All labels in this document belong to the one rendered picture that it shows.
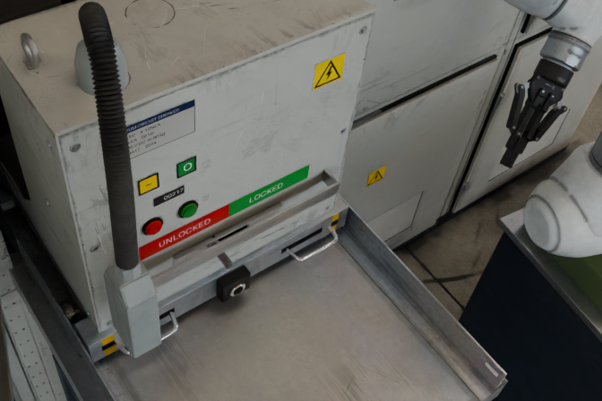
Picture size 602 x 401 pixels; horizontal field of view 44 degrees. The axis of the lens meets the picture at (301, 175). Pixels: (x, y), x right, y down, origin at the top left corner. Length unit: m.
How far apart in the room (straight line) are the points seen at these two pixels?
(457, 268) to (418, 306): 1.16
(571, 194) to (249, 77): 0.66
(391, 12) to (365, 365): 0.71
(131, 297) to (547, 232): 0.76
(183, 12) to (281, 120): 0.22
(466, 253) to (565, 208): 1.25
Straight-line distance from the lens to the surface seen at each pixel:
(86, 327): 1.29
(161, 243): 1.17
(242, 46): 1.01
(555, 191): 1.41
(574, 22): 1.64
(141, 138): 0.97
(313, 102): 1.14
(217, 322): 1.37
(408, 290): 1.42
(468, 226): 2.69
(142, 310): 1.06
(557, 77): 1.64
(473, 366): 1.39
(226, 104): 1.02
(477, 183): 2.57
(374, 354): 1.37
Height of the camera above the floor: 2.04
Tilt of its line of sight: 49 degrees down
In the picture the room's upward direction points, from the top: 8 degrees clockwise
